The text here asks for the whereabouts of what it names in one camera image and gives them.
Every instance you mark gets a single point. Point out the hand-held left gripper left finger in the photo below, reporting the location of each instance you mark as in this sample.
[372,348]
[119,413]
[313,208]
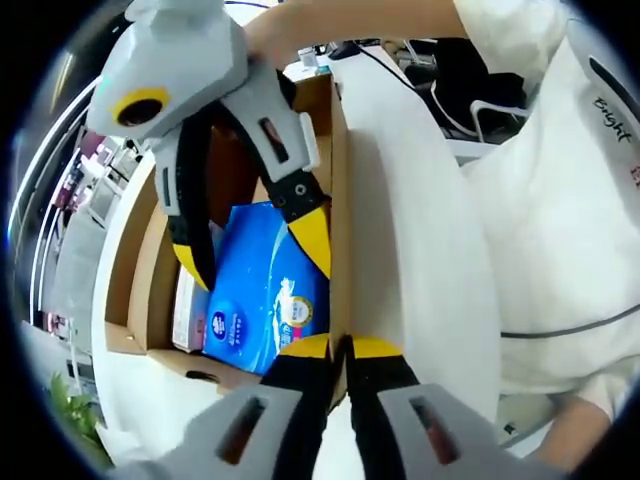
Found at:
[210,445]

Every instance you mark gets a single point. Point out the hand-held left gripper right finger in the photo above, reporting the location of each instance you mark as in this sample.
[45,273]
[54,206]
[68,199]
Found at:
[470,445]

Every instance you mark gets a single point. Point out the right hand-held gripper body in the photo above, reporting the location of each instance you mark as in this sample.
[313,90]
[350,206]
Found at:
[190,55]

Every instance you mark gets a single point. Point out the blue soft tissue pack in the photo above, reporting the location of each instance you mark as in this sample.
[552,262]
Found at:
[260,280]

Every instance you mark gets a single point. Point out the brown cardboard shoe box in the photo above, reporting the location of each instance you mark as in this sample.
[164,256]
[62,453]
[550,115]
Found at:
[142,300]

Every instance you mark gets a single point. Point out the white printed carton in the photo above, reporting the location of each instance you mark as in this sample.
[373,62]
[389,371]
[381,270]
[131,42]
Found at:
[187,315]

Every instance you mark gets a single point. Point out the black desk device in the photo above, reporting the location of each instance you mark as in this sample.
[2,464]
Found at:
[345,50]

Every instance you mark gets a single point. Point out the green plant in white pot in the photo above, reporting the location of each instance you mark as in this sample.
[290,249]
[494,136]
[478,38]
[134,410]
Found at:
[80,415]

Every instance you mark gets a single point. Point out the black office chair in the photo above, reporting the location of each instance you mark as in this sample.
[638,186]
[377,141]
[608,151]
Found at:
[475,75]

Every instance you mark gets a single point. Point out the person in white shirt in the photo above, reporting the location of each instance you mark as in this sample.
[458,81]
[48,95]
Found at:
[550,225]

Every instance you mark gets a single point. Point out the white chest device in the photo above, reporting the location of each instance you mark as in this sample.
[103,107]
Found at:
[580,40]

